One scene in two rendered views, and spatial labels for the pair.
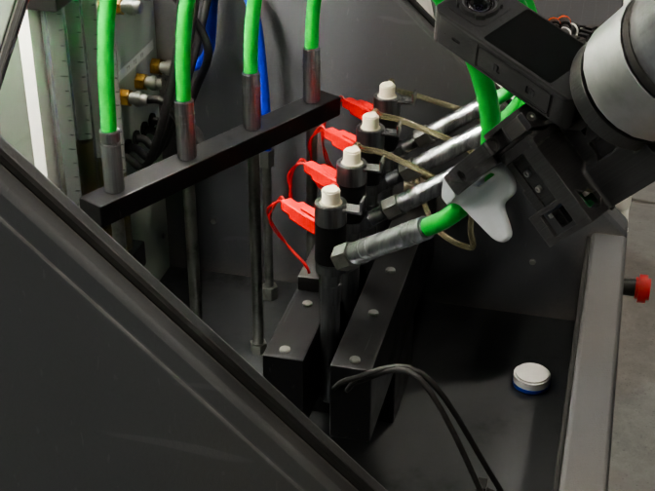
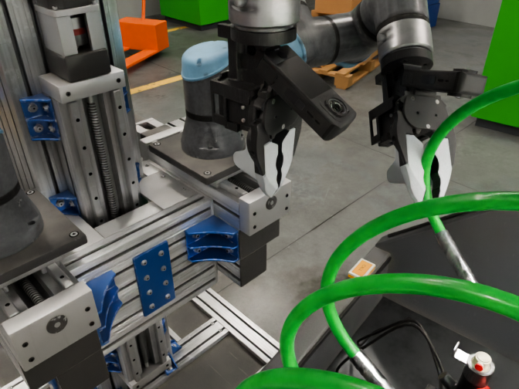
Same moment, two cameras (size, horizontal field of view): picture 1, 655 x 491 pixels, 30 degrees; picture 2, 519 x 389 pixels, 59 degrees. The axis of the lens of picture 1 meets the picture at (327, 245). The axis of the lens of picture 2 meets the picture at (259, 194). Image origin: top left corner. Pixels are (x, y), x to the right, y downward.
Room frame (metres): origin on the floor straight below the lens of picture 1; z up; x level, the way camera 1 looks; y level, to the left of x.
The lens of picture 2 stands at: (1.32, -0.09, 1.55)
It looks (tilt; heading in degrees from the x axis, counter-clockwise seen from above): 33 degrees down; 205
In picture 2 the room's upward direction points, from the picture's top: straight up
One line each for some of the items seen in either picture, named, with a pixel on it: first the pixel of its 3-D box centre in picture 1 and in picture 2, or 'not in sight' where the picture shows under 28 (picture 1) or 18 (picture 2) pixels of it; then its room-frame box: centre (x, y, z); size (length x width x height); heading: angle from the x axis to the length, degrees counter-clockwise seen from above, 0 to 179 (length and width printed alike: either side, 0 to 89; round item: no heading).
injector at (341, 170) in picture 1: (361, 262); not in sight; (1.00, -0.03, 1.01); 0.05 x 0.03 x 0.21; 76
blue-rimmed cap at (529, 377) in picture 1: (531, 378); not in sight; (1.05, -0.22, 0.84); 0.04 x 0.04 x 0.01
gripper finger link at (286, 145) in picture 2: not in sight; (268, 156); (0.84, -0.30, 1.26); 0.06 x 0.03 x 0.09; 76
